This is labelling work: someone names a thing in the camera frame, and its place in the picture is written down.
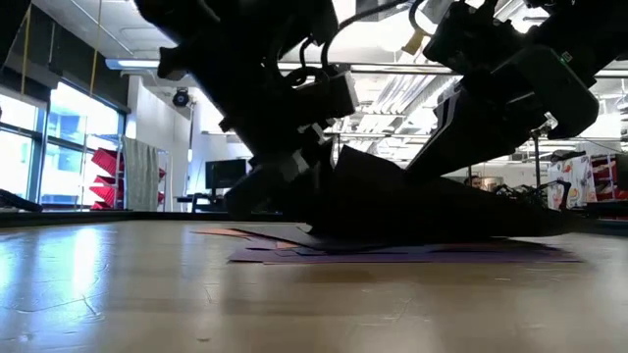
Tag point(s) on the purple paper sheet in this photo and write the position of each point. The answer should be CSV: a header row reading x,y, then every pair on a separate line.
x,y
392,258

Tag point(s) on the black camera stand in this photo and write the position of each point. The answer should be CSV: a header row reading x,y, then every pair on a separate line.
x,y
537,157

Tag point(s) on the black background robot arm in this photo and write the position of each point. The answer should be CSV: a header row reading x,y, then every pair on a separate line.
x,y
559,188

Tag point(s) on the black paper sheet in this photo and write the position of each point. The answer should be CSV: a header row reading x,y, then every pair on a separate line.
x,y
294,237
392,206

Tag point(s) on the white floral cloth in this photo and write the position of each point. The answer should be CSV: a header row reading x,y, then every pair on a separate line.
x,y
571,181

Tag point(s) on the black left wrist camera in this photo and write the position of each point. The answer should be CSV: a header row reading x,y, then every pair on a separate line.
x,y
329,98

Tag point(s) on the large window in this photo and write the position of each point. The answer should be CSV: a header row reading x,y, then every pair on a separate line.
x,y
68,147

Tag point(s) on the long ceiling light strip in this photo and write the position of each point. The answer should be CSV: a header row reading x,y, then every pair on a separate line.
x,y
137,64

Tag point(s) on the red storage bin shelf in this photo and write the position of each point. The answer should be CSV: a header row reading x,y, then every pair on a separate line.
x,y
606,176

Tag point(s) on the red storage bin rack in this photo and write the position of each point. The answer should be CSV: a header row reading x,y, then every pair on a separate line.
x,y
105,162

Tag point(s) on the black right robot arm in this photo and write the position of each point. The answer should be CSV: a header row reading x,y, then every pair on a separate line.
x,y
589,29

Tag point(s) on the black office desk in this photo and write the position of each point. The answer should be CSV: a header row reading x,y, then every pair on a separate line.
x,y
196,198

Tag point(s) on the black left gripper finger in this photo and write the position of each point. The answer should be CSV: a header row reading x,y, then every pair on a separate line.
x,y
255,196
316,186

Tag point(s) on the black aluminium table frame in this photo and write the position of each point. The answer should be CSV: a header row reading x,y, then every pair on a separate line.
x,y
122,218

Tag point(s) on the grey hanging cloth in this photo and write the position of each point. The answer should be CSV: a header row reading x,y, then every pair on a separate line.
x,y
141,176

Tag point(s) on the black round ceiling speaker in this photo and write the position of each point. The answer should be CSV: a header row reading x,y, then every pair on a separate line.
x,y
180,98

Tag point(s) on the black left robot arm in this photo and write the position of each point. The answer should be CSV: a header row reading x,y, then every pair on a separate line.
x,y
221,29

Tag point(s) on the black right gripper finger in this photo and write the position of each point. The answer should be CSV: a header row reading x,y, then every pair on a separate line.
x,y
471,166
441,152

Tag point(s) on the black computer monitor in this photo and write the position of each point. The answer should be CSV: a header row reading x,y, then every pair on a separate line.
x,y
225,174

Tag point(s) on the orange paper sheet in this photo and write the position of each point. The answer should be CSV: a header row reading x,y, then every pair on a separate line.
x,y
221,233

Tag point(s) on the person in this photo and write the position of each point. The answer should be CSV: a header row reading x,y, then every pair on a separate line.
x,y
473,182

